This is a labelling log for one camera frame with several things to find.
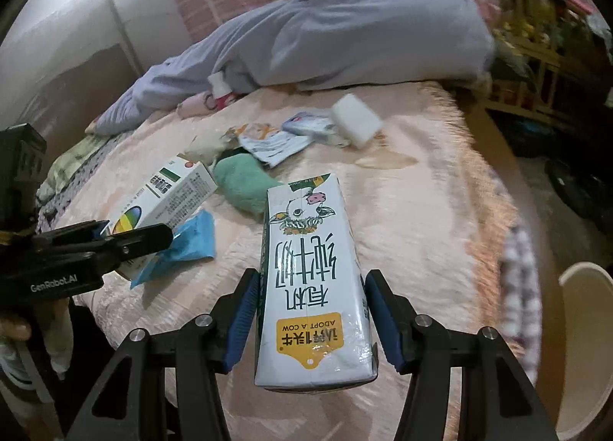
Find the person's left hand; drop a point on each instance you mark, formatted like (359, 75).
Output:
(14, 328)

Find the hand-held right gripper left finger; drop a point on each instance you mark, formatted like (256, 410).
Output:
(239, 321)

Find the green floral cloth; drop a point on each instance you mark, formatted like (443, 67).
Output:
(72, 163)

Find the blue plastic wrapper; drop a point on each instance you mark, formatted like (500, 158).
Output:
(189, 244)

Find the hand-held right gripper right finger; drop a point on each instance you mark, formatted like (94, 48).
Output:
(383, 321)

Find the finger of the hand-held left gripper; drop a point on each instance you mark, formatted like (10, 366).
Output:
(139, 242)
(91, 229)

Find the pink blanket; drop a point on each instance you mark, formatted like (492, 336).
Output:
(431, 230)

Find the wooden bed frame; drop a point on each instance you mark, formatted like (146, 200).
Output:
(488, 134)

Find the beige trash bin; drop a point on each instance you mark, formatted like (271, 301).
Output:
(586, 350)

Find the wooden crib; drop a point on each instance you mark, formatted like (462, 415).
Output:
(531, 24)

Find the white sponge block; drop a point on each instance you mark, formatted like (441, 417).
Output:
(357, 120)

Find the white milk carton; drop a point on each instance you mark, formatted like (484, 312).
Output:
(311, 278)

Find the pink printed cloth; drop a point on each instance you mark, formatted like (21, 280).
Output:
(201, 103)

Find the white wardrobe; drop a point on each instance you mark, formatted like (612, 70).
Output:
(91, 24)

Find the white plastic bag bundle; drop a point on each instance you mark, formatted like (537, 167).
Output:
(359, 34)

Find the white and orange snack packet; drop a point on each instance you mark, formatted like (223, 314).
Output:
(270, 144)

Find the white and green medicine box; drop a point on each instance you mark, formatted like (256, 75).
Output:
(172, 192)

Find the checkered blanket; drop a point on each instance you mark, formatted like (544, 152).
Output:
(519, 287)

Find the blue and white tissue packet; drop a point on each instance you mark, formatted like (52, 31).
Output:
(311, 127)

